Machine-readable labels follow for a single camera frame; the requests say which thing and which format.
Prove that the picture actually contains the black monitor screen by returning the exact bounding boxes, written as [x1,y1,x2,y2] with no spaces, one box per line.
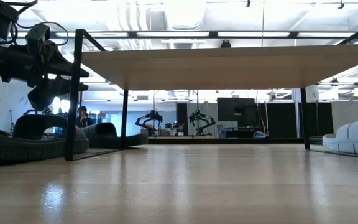
[217,97,258,127]

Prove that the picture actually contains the thin tripod stand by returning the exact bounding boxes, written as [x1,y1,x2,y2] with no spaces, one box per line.
[9,109,16,133]

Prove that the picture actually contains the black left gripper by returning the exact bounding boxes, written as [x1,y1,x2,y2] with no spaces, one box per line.
[0,40,91,112]

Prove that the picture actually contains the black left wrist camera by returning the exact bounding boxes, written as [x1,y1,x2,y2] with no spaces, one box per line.
[25,24,52,58]

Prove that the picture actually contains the wooden shelf with black frame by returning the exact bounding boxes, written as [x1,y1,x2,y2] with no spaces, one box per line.
[64,18,358,162]

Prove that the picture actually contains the black slide sandal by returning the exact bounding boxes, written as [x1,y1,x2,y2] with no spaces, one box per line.
[0,114,89,161]
[81,122,149,149]

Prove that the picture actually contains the black background robot arms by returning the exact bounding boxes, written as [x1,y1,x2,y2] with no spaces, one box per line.
[135,108,163,136]
[188,108,216,137]

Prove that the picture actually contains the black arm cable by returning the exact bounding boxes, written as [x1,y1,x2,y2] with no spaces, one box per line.
[39,21,70,47]

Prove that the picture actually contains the black overhead frame bar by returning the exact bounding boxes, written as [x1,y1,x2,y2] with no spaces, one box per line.
[50,30,358,40]

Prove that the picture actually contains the white slide sandal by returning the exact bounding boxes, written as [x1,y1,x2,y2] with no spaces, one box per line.
[321,114,358,157]

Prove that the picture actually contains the person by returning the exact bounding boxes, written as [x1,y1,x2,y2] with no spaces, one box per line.
[75,105,94,128]

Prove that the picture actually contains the white partition panel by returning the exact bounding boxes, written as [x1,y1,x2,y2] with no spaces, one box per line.
[331,100,358,134]

